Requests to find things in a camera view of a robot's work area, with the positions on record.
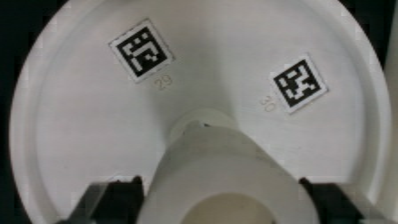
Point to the white round table top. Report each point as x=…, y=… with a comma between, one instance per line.
x=151, y=65

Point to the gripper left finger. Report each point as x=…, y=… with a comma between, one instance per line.
x=109, y=204

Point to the white cylindrical table leg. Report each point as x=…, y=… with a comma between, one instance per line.
x=220, y=185

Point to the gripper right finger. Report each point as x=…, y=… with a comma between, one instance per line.
x=338, y=212

